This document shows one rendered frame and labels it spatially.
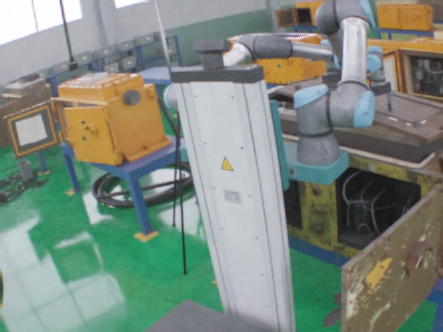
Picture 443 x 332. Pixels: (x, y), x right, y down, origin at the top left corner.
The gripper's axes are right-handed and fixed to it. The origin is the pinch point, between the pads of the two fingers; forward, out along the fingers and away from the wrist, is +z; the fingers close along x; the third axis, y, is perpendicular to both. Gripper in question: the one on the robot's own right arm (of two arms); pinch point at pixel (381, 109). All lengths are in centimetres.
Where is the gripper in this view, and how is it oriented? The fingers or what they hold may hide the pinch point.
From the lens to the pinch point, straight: 218.7
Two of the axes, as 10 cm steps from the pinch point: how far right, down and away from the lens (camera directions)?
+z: 1.8, 9.1, 3.7
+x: 9.0, -3.1, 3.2
